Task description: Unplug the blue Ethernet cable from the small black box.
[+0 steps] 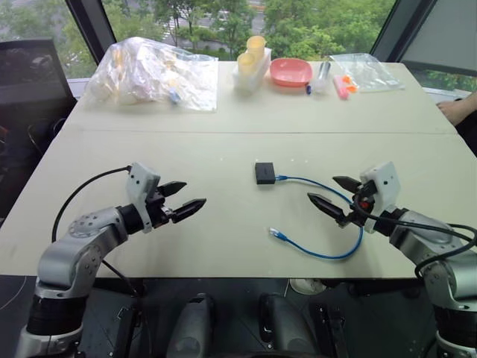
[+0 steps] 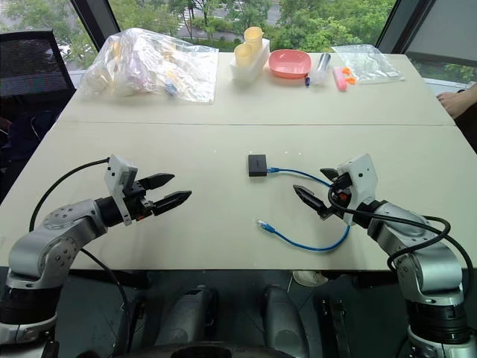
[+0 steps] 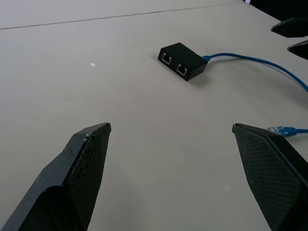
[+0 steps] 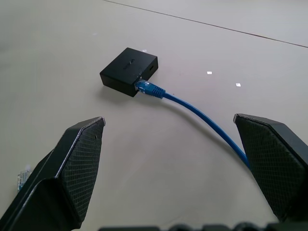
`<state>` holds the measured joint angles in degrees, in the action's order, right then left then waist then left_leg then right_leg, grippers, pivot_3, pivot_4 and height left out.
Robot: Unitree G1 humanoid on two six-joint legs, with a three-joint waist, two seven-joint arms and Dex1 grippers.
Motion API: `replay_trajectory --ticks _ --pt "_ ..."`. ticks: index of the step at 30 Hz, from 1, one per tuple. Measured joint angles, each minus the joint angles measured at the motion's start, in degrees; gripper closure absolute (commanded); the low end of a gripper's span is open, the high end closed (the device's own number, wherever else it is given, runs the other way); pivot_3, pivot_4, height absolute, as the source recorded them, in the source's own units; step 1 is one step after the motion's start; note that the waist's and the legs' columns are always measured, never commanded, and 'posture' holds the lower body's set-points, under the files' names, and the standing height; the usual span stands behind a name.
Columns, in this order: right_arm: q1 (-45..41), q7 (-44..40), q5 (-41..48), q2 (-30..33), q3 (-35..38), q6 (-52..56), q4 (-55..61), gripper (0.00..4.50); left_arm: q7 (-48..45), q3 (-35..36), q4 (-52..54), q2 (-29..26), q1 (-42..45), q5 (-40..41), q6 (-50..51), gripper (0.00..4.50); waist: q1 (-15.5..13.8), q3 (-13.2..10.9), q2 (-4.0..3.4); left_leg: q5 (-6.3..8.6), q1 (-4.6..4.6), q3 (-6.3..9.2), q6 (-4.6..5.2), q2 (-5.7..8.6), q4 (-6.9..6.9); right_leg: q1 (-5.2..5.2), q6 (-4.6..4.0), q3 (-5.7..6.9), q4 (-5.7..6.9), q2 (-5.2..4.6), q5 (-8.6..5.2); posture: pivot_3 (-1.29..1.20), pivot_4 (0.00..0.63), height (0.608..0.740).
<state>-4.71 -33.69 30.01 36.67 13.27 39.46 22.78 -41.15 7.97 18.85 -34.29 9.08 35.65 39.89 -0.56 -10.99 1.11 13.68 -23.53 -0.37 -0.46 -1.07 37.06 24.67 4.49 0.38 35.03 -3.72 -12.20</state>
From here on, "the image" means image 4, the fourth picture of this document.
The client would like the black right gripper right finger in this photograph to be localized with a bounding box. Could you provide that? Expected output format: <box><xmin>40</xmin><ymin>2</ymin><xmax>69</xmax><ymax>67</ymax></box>
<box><xmin>232</xmin><ymin>114</ymin><xmax>308</xmax><ymax>224</ymax></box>

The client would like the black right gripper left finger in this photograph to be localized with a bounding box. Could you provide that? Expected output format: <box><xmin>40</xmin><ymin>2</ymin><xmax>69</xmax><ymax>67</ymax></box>
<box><xmin>0</xmin><ymin>116</ymin><xmax>107</xmax><ymax>231</ymax></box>

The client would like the small black box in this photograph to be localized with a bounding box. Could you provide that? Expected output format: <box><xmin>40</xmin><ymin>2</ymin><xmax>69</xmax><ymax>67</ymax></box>
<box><xmin>100</xmin><ymin>47</ymin><xmax>159</xmax><ymax>98</ymax></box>

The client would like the blue Ethernet cable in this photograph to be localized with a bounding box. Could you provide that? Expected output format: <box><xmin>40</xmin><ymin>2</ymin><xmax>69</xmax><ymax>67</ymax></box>
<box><xmin>16</xmin><ymin>78</ymin><xmax>251</xmax><ymax>193</ymax></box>

